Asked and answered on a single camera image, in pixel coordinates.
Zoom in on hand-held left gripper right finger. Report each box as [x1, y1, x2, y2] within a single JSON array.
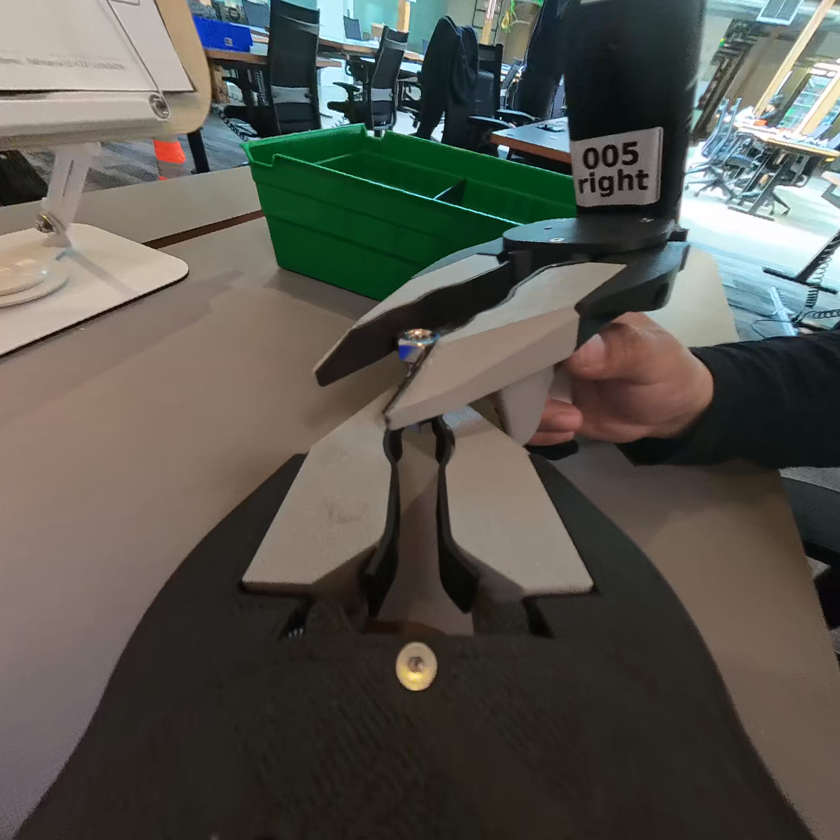
[[432, 419, 595, 613]]

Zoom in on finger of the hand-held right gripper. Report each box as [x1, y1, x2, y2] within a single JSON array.
[[314, 252, 526, 388], [382, 262, 628, 429]]

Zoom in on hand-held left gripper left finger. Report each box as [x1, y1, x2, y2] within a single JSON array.
[[241, 420, 403, 618]]

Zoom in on silver hex bolt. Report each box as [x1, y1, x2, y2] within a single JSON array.
[[395, 327, 442, 368]]

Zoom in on green plastic bin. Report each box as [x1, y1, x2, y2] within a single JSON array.
[[243, 123, 578, 303]]

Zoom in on person's right forearm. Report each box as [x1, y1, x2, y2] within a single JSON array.
[[617, 328, 840, 470]]

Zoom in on person's right hand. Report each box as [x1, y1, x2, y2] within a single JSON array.
[[525, 311, 716, 447]]

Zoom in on background wooden desk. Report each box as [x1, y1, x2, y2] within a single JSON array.
[[491, 117, 575, 175]]

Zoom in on long wooden desk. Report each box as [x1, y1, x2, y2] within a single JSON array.
[[728, 118, 840, 217]]

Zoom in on black jacket on chair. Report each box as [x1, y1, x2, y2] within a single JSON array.
[[416, 16, 483, 142]]

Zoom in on black office chair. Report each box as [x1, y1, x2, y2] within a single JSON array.
[[220, 0, 322, 139], [328, 26, 411, 135]]

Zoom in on orange traffic cone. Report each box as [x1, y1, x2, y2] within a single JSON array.
[[152, 136, 188, 181]]

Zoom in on wooden book stand white base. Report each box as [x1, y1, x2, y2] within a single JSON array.
[[0, 0, 212, 358]]

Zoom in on dark chair seat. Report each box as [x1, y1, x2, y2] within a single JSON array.
[[784, 469, 840, 572]]

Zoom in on small blue storage bin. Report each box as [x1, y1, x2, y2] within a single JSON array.
[[192, 14, 253, 52]]

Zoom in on printed instruction sheet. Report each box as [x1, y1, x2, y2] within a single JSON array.
[[0, 0, 196, 93]]

